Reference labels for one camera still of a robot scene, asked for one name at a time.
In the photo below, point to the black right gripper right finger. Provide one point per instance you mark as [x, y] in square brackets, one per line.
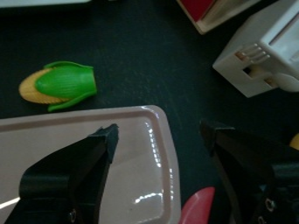
[248, 166]

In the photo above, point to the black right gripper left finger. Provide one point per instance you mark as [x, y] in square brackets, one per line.
[74, 172]

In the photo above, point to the white toy toaster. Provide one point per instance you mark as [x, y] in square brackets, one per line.
[264, 55]

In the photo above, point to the red plastic toy piece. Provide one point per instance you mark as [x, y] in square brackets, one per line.
[198, 207]

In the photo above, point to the yellow toy piece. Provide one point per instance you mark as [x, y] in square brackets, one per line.
[295, 143]

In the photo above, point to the toy corn cob green husk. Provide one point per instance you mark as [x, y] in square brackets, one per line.
[62, 83]

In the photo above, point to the wooden box with red panel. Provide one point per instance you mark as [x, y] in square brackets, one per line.
[212, 13]

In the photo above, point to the pink plastic tray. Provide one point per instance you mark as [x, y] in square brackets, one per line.
[147, 163]

